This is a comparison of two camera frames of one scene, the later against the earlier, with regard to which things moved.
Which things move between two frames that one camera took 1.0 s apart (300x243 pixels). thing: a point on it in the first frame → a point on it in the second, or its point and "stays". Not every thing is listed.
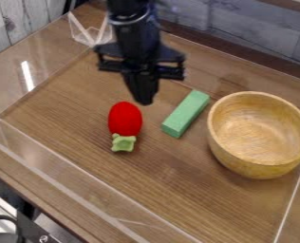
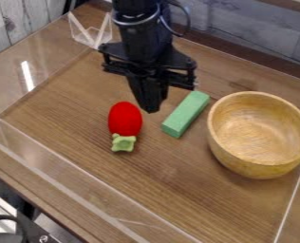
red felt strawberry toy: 125,120 stays
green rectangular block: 184,116 stays
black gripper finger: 152,85 → 158,92
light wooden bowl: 260,134 stays
